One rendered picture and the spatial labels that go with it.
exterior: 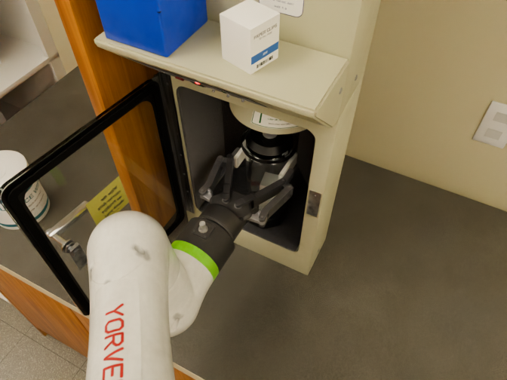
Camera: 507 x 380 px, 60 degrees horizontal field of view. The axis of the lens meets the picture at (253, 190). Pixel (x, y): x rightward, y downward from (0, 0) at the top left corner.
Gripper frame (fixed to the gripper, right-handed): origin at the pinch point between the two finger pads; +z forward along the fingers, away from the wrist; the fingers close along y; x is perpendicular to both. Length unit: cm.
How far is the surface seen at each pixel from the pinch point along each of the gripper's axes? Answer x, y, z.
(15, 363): 119, 86, -52
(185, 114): -9.4, 14.3, -5.7
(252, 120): -13.2, 0.8, -4.7
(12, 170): 11, 54, -22
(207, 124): -2.0, 14.4, 0.5
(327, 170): -10.0, -14.0, -6.2
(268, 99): -30.9, -8.4, -17.4
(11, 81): 29, 104, 13
